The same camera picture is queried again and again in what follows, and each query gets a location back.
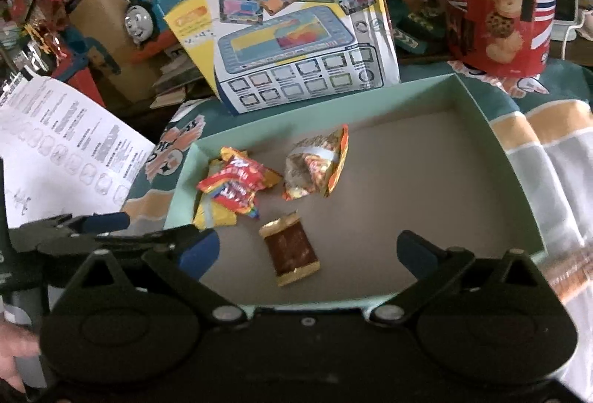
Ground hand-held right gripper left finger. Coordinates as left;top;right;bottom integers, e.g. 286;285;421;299
69;228;247;324

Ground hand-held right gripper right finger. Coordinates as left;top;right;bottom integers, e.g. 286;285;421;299
371;229;550;326

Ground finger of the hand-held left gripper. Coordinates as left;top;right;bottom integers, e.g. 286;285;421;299
9;212;131;246
37;224;205;256

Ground mint green cardboard box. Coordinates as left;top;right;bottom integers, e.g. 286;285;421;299
164;73;547;325

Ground person's left hand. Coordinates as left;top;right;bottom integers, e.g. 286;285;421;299
0;322;42;392

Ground flat yellow packet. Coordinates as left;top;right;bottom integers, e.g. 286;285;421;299
192;160;239;230

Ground red rainbow candy packet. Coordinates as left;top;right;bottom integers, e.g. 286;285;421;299
197;147;284;221

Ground brown and gold snack packet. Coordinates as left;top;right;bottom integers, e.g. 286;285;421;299
258;211;321;288

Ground white printed paper sheet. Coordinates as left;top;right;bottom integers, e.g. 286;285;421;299
0;76;156;230

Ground orange and silver snack packet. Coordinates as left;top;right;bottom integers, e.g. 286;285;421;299
282;124;350;201

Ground stack of books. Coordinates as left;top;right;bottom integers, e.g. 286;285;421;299
150;56;209;107

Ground red and blue toy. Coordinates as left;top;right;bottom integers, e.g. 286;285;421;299
51;26;121;107

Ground clear cookie roll packet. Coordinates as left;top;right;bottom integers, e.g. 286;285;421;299
544;246;593;302

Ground brown cardboard box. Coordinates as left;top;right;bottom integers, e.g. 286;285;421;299
69;0;186;103

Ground blue toy train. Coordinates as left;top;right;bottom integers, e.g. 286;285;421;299
123;0;186;47

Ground toy tablet box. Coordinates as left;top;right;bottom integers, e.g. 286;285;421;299
164;0;401;116

